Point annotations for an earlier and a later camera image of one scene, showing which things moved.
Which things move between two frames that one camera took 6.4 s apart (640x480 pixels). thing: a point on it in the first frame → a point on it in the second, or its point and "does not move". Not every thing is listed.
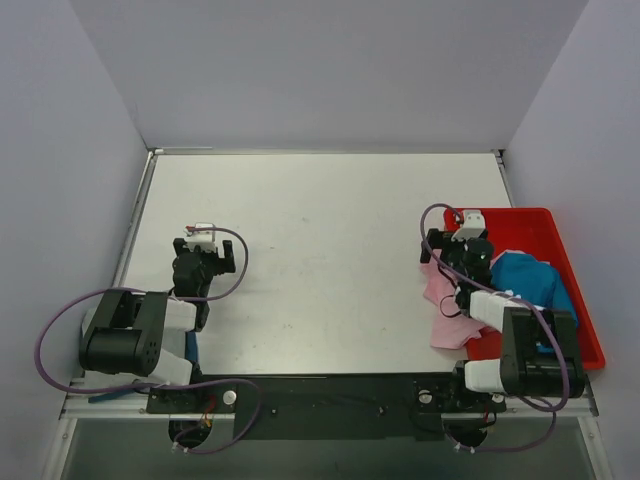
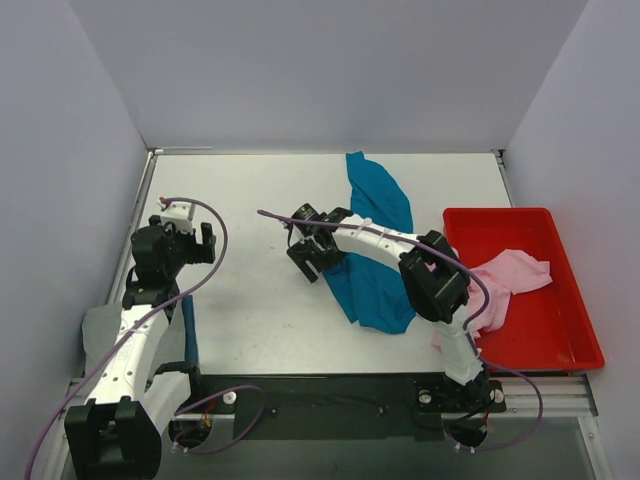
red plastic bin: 532,231 does not move
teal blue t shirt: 534,281 → 373,290
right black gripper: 445,240 → 305,255
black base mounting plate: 326,406 does not move
